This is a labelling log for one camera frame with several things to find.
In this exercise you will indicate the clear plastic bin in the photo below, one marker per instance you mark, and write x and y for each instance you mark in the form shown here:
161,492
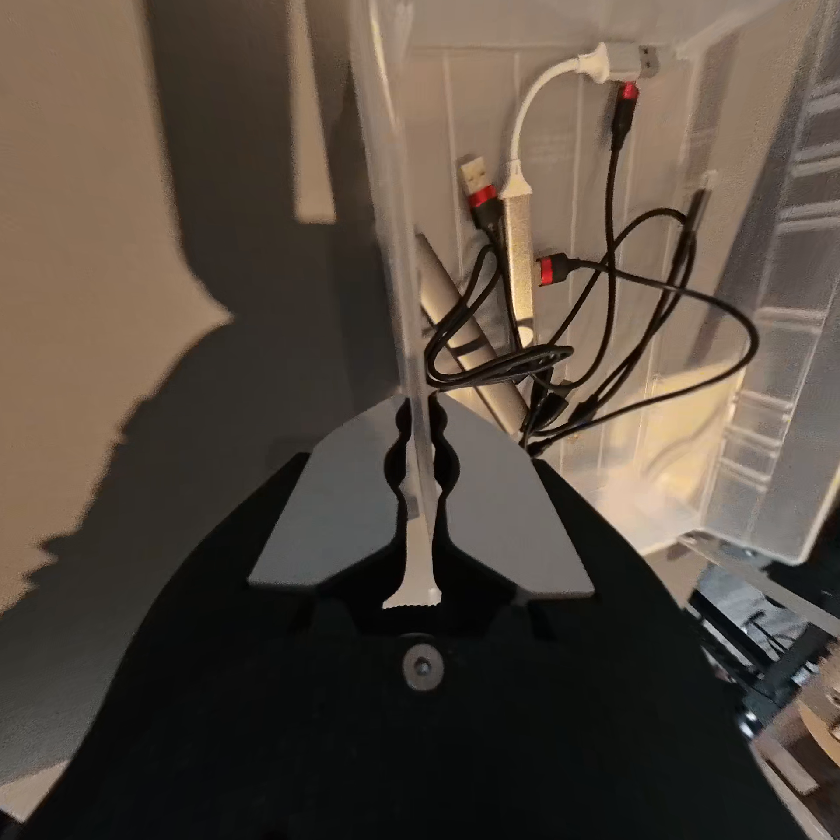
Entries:
761,446

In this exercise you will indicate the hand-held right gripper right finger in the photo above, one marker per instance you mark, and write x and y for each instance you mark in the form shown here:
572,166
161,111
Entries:
512,512

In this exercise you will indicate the silver usb hub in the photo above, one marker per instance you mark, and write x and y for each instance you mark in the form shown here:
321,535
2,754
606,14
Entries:
518,249

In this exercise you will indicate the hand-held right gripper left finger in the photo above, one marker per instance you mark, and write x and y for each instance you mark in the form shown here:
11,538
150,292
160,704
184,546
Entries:
334,499

